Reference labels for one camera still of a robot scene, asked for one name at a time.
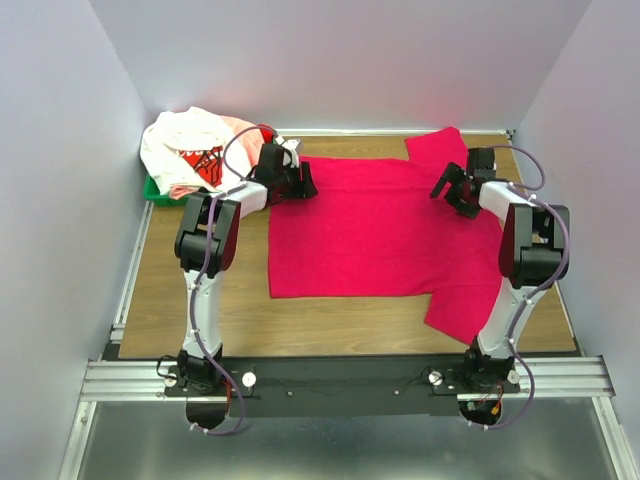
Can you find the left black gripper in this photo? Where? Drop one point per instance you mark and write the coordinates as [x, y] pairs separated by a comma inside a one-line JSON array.
[[303, 189]]

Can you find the aluminium frame rail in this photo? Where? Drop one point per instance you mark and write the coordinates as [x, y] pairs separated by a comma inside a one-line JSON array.
[[560, 425]]

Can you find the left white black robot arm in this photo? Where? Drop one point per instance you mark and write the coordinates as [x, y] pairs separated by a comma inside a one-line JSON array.
[[206, 244]]

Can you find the white printed t shirt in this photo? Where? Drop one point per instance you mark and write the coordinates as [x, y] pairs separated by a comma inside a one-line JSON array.
[[157, 143]]

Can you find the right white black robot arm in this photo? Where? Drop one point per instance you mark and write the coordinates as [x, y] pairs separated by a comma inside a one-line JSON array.
[[533, 255]]

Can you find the red t shirt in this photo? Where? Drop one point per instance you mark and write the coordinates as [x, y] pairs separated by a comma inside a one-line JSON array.
[[268, 133]]

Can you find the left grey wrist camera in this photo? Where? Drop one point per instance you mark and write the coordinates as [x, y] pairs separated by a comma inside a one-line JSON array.
[[292, 149]]

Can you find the green plastic bin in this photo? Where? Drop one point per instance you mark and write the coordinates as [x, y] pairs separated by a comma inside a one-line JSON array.
[[152, 193]]

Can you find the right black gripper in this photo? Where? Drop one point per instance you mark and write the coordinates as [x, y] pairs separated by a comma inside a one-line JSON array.
[[453, 174]]

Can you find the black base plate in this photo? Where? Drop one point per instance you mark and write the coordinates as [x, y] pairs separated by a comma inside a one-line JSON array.
[[341, 386]]

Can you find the light pink t shirt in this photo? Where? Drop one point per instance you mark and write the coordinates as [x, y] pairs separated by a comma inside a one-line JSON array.
[[215, 153]]

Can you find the magenta t shirt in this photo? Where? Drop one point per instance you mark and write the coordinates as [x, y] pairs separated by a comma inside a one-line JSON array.
[[373, 230]]

